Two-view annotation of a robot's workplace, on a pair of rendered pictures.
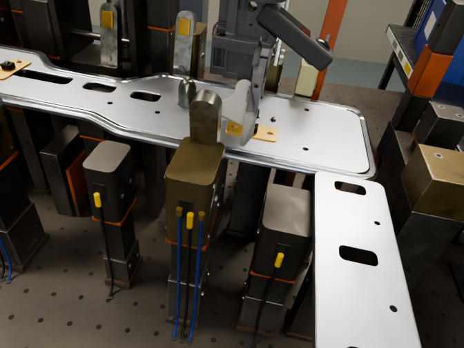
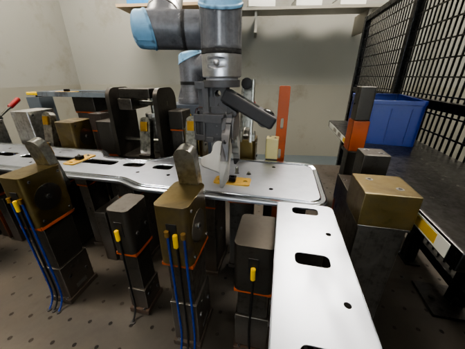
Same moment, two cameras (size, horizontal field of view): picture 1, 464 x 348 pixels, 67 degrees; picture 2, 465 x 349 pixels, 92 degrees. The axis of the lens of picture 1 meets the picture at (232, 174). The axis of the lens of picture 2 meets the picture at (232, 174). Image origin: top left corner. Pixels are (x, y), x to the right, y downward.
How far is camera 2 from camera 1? 12 cm
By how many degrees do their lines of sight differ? 17
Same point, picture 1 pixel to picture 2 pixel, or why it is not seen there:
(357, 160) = (310, 193)
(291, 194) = (260, 219)
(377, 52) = (334, 150)
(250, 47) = (219, 118)
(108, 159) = (125, 204)
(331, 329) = (285, 327)
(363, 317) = (317, 314)
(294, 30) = (246, 103)
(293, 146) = (262, 188)
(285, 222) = (253, 239)
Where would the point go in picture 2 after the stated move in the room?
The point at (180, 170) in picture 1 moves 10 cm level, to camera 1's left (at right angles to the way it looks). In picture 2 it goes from (165, 201) to (106, 197)
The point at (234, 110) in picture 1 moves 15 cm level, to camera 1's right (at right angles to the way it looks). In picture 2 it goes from (212, 162) to (290, 165)
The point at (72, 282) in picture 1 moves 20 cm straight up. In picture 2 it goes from (106, 311) to (84, 246)
